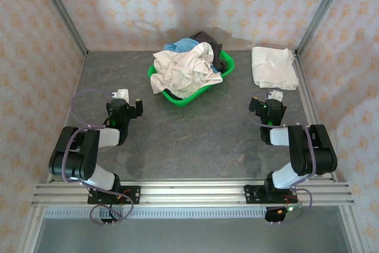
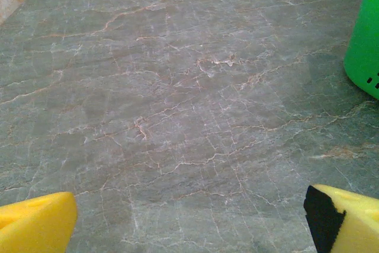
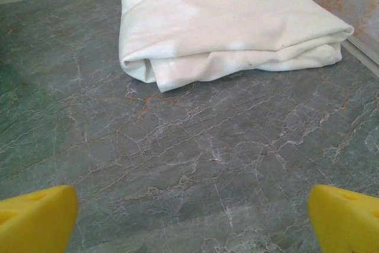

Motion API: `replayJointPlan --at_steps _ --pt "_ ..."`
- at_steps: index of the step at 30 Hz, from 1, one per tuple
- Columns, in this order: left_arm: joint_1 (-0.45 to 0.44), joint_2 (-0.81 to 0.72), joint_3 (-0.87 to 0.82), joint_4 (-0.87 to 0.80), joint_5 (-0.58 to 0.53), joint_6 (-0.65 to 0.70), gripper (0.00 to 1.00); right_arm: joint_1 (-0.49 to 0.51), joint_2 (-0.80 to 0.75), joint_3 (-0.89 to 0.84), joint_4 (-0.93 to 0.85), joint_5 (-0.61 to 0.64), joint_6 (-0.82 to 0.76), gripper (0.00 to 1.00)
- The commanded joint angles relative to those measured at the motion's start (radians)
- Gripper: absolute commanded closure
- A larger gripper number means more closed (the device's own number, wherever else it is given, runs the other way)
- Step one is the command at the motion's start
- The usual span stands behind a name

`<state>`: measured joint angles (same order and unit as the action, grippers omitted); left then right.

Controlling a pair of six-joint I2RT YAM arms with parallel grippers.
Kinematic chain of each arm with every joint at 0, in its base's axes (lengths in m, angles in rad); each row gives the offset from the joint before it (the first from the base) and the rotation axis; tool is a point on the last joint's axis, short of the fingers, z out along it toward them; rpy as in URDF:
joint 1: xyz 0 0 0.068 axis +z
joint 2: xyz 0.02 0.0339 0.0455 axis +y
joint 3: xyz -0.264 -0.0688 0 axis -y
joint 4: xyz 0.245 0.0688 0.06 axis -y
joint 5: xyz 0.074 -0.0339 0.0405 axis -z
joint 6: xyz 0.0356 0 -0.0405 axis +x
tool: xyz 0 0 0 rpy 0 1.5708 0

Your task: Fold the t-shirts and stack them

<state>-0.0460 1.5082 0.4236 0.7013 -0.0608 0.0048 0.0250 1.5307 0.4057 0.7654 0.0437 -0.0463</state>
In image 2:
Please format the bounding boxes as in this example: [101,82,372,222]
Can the green plastic laundry basket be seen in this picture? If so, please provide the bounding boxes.
[343,0,379,100]

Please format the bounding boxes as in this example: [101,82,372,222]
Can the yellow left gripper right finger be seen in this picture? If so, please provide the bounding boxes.
[303,184,379,253]

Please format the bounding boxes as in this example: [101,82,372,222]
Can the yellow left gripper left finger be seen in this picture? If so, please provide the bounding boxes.
[0,191,78,253]

